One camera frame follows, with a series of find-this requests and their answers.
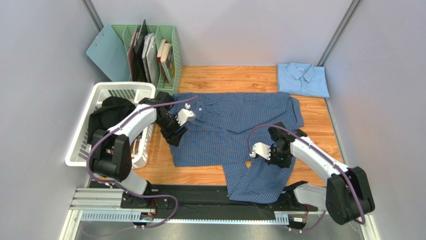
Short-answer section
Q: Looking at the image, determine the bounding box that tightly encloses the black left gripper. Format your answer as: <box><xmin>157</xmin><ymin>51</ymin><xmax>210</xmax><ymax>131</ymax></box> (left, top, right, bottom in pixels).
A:
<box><xmin>154</xmin><ymin>113</ymin><xmax>188</xmax><ymax>147</ymax></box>

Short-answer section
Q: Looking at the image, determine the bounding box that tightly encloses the blue checked long sleeve shirt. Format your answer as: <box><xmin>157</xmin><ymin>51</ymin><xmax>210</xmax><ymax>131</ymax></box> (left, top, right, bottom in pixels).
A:
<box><xmin>170</xmin><ymin>92</ymin><xmax>304</xmax><ymax>204</ymax></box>

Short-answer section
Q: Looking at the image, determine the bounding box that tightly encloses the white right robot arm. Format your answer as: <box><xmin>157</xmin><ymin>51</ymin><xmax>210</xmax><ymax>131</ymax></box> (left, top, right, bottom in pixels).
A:
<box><xmin>268</xmin><ymin>123</ymin><xmax>375</xmax><ymax>225</ymax></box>

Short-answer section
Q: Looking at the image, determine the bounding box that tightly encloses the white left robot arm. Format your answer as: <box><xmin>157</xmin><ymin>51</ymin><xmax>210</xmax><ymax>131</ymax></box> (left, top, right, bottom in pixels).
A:
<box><xmin>86</xmin><ymin>91</ymin><xmax>195</xmax><ymax>199</ymax></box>

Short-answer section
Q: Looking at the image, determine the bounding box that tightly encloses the black shirt in basket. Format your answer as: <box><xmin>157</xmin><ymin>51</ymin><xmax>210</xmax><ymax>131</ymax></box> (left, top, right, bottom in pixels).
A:
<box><xmin>87</xmin><ymin>96</ymin><xmax>136</xmax><ymax>144</ymax></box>

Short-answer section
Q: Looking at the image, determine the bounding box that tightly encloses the dark brown folder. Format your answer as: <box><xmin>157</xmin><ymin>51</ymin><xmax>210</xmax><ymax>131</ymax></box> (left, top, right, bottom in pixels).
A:
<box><xmin>127</xmin><ymin>20</ymin><xmax>149</xmax><ymax>83</ymax></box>

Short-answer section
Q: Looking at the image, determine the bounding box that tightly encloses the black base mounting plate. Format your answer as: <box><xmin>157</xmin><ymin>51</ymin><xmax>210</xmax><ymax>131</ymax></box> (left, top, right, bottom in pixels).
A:
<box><xmin>89</xmin><ymin>181</ymin><xmax>319</xmax><ymax>222</ymax></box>

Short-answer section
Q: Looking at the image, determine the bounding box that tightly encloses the white paper folder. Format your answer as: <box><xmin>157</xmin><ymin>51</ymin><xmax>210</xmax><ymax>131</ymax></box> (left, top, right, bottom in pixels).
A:
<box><xmin>141</xmin><ymin>33</ymin><xmax>160</xmax><ymax>87</ymax></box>

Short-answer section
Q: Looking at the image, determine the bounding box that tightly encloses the folded light blue shirt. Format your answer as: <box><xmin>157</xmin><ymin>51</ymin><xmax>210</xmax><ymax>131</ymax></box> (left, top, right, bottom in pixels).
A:
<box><xmin>277</xmin><ymin>62</ymin><xmax>330</xmax><ymax>98</ymax></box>

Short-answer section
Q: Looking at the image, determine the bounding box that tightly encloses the green plastic file rack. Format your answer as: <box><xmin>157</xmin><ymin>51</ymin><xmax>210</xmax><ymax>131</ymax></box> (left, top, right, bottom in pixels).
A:
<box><xmin>110</xmin><ymin>23</ymin><xmax>183</xmax><ymax>101</ymax></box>

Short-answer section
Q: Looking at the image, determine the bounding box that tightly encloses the red spine book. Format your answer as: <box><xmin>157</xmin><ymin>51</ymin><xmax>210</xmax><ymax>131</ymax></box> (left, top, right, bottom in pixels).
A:
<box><xmin>157</xmin><ymin>39</ymin><xmax>175</xmax><ymax>87</ymax></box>

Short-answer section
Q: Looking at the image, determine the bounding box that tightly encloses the white plastic laundry basket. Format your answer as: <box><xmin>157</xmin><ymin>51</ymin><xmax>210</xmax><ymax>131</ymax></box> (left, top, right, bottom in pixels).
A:
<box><xmin>65</xmin><ymin>81</ymin><xmax>156</xmax><ymax>169</ymax></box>

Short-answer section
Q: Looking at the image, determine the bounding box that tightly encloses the light blue clipboard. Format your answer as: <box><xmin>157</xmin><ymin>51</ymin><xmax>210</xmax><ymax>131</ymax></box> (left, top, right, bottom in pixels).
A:
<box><xmin>86</xmin><ymin>23</ymin><xmax>131</xmax><ymax>82</ymax></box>

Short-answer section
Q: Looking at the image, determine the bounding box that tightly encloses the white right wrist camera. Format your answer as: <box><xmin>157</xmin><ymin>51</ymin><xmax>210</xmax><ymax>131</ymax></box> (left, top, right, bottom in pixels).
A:
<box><xmin>249</xmin><ymin>142</ymin><xmax>272</xmax><ymax>161</ymax></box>

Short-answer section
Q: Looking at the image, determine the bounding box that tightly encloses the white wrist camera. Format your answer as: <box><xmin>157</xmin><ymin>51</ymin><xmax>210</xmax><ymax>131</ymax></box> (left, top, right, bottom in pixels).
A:
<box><xmin>249</xmin><ymin>142</ymin><xmax>272</xmax><ymax>161</ymax></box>
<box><xmin>176</xmin><ymin>103</ymin><xmax>196</xmax><ymax>126</ymax></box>

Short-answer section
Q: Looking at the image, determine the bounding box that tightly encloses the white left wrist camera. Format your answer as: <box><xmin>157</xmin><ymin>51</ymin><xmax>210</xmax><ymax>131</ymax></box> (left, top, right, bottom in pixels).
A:
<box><xmin>176</xmin><ymin>103</ymin><xmax>196</xmax><ymax>126</ymax></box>

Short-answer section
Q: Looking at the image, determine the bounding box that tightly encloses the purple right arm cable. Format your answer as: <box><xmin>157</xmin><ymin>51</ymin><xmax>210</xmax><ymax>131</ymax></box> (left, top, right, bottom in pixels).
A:
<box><xmin>246</xmin><ymin>124</ymin><xmax>367</xmax><ymax>233</ymax></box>

